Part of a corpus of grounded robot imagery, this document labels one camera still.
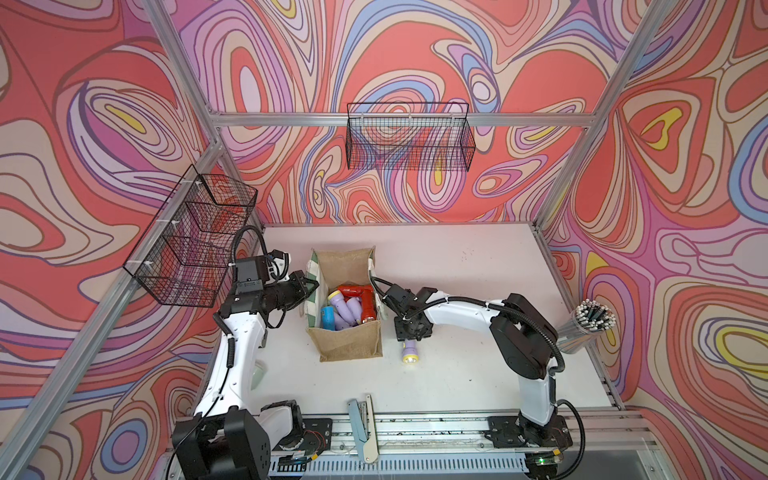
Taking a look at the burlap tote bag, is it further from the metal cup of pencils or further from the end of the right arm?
the metal cup of pencils

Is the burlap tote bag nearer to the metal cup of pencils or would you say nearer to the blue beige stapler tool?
the blue beige stapler tool

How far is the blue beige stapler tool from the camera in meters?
0.70

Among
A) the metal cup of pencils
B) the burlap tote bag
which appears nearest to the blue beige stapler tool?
the burlap tote bag
